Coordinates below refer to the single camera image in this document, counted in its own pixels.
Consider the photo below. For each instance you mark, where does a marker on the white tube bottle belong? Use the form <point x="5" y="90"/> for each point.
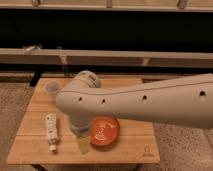
<point x="51" y="132"/>

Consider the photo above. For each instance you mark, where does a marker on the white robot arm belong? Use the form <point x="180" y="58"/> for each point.
<point x="186" y="101"/>

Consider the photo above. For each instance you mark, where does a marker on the upper metal rail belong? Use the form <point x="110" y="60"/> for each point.
<point x="123" y="5"/>

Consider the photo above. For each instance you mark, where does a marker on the orange ceramic bowl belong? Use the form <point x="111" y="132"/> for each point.
<point x="104" y="131"/>

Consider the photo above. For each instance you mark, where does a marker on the grey metal rail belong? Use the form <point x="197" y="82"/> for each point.
<point x="105" y="58"/>

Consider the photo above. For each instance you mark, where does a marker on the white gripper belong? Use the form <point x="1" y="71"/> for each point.
<point x="82" y="134"/>

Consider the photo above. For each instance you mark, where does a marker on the translucent plastic cup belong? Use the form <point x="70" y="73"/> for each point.
<point x="52" y="88"/>

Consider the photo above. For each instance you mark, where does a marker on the wooden table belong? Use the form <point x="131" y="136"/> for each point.
<point x="136" y="143"/>

